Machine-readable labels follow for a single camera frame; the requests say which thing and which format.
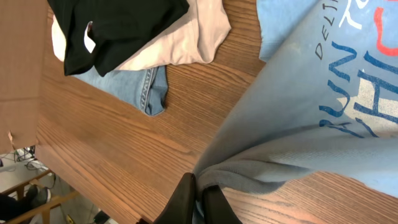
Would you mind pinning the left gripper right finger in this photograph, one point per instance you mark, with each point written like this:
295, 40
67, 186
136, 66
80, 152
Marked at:
216, 208

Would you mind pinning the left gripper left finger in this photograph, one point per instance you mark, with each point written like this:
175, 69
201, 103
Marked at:
179, 209

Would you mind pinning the light blue printed t-shirt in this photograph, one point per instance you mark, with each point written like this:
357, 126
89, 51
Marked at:
325, 101

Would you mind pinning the folded blue jeans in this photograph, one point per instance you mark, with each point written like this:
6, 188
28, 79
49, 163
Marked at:
146, 89

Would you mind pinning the black shoe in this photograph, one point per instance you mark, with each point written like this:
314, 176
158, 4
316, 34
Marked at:
38, 196

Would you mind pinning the folded beige garment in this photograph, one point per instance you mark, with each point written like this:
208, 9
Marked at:
194, 38

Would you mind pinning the folded black garment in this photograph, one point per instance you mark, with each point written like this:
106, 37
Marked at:
105, 33

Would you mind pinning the wooden chair frame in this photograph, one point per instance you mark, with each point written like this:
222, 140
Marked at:
24, 202

